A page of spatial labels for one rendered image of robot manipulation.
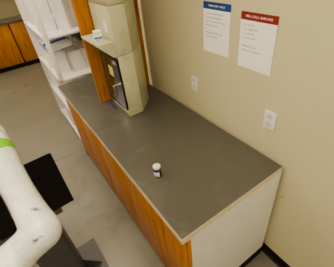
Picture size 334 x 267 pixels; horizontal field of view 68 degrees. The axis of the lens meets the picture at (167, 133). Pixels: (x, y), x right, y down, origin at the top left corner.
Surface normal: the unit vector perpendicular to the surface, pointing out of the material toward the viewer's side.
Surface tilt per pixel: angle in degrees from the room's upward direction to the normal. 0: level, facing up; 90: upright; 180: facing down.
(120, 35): 90
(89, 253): 0
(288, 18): 90
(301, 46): 90
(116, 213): 0
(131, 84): 90
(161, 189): 2
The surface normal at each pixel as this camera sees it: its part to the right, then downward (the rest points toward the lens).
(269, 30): -0.82, 0.40
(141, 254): -0.09, -0.79
